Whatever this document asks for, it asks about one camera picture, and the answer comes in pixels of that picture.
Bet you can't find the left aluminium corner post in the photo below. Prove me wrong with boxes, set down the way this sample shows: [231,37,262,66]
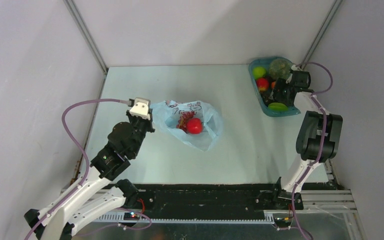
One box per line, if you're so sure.
[63,0,109,75]

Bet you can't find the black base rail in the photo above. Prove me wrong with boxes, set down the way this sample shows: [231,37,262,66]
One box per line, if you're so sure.
[121,183,304,221]

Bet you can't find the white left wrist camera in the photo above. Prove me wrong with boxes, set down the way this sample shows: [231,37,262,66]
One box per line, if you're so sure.
[128,97,152,121]

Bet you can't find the aluminium corner post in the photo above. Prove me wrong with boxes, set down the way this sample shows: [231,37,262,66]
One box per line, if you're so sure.
[63,0,109,75]
[301,0,344,68]

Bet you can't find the left controller board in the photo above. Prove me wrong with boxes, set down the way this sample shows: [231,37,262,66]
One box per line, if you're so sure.
[123,212,142,221]

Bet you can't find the right controller board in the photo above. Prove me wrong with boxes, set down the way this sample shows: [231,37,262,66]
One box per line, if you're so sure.
[274,217,293,223]

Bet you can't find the netted green fake melon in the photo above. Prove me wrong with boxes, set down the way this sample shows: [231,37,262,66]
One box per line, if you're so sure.
[268,58,293,81]

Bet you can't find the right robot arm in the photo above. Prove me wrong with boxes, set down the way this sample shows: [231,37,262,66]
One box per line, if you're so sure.
[270,69,343,210]

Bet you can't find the red fake grape bunch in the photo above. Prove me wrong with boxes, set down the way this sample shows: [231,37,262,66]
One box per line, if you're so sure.
[176,111,195,132]

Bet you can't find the green fake starfruit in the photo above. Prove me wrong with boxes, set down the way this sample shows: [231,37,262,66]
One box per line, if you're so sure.
[268,102,289,112]

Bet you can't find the controller board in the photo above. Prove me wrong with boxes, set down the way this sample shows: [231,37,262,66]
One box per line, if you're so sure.
[274,217,293,223]
[123,212,142,221]

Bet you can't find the red yellow fake apple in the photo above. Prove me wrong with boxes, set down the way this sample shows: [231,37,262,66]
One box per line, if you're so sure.
[255,77,271,93]

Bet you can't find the dark purple fake grape bunch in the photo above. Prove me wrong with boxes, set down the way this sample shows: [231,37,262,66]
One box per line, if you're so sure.
[260,91,274,106]

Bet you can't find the right aluminium corner post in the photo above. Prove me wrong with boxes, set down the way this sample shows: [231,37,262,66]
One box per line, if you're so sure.
[301,0,344,68]

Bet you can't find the teal plastic basin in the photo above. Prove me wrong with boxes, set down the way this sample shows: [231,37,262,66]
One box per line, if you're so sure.
[248,56,300,118]

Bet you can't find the light blue printed plastic bag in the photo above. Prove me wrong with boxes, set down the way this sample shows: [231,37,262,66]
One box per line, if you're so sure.
[150,100,224,152]

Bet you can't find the green fake apple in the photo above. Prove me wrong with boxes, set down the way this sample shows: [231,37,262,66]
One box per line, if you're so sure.
[251,66,267,80]

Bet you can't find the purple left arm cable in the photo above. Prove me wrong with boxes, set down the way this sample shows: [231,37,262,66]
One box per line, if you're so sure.
[23,98,153,240]

